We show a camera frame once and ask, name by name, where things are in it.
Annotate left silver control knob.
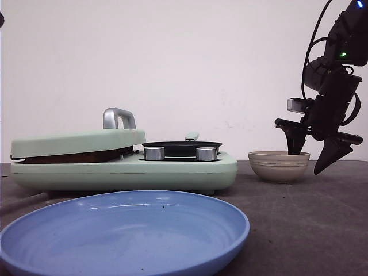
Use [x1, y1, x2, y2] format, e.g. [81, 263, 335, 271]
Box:
[144, 146, 165, 161]

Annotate cream ribbed bowl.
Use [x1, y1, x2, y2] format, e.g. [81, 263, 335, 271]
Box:
[248, 151, 310, 183]

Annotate silver control knob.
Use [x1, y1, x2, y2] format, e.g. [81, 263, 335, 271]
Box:
[144, 146, 165, 161]
[196, 147, 217, 162]

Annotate right silver control knob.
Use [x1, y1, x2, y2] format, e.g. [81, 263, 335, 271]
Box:
[196, 147, 217, 162]

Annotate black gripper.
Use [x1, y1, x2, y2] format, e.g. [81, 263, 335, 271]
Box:
[275, 68, 362, 175]

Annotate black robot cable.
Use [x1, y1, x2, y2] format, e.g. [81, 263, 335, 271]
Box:
[300, 0, 362, 127]

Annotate blue plastic plate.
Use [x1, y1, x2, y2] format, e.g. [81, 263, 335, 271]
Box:
[1, 191, 250, 275]

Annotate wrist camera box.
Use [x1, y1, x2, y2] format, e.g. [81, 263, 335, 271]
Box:
[287, 98, 314, 114]

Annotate silver lid handle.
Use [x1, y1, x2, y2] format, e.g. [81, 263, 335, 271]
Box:
[103, 108, 136, 129]

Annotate mint green breakfast maker base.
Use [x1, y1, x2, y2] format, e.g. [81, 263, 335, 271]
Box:
[10, 151, 237, 193]

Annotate black frying pan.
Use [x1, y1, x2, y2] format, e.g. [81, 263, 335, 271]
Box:
[142, 141, 222, 157]

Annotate mint green pan handle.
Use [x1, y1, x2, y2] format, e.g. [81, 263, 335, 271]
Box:
[185, 132, 199, 141]

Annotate grey power cord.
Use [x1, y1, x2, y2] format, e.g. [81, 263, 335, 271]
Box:
[0, 191, 51, 215]

